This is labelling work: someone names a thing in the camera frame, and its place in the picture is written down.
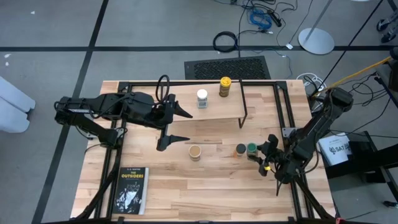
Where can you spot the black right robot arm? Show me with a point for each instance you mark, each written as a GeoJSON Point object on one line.
{"type": "Point", "coordinates": [320, 121]}

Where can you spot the white power adapter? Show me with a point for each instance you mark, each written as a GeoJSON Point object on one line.
{"type": "Point", "coordinates": [289, 46]}

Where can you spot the wooden shelf with black legs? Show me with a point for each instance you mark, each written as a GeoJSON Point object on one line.
{"type": "Point", "coordinates": [217, 109]}

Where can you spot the pale grey cushioned seat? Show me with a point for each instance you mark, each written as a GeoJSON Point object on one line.
{"type": "Point", "coordinates": [12, 105]}

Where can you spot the black power strip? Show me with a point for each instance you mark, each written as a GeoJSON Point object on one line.
{"type": "Point", "coordinates": [276, 20]}

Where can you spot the tan-lid furikake seasoning jar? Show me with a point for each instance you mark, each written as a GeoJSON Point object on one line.
{"type": "Point", "coordinates": [195, 151]}

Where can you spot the white printed box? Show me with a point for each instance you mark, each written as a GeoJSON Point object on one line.
{"type": "Point", "coordinates": [335, 149]}

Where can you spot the orange spice bottle black cap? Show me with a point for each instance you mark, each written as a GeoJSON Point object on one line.
{"type": "Point", "coordinates": [240, 149]}

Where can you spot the black perforated floor mat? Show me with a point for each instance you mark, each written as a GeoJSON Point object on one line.
{"type": "Point", "coordinates": [227, 68]}

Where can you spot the white-lid bagel sesame seasoning jar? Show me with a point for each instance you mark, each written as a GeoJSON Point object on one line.
{"type": "Point", "coordinates": [202, 95]}

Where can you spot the black side desk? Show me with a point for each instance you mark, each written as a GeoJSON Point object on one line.
{"type": "Point", "coordinates": [367, 155]}

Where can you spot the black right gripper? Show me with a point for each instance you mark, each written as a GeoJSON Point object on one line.
{"type": "Point", "coordinates": [284, 165]}

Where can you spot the thin black slanted pole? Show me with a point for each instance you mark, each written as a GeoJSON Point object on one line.
{"type": "Point", "coordinates": [351, 41]}

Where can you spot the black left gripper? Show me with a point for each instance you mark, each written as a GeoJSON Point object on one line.
{"type": "Point", "coordinates": [152, 112]}

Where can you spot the yellow-lid chili onion seasoning jar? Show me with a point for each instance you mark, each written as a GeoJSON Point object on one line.
{"type": "Point", "coordinates": [225, 85]}

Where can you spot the round side table grey base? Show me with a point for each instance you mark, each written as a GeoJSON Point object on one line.
{"type": "Point", "coordinates": [315, 42]}

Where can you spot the green-lid oregano glass jar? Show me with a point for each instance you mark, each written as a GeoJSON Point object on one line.
{"type": "Point", "coordinates": [252, 148]}

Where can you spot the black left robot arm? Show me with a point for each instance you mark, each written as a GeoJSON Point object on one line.
{"type": "Point", "coordinates": [102, 105]}

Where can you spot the The Outsiders paperback book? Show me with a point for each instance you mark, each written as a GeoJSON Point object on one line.
{"type": "Point", "coordinates": [130, 193]}

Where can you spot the wheeled chair base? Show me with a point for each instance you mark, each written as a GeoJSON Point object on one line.
{"type": "Point", "coordinates": [388, 34]}

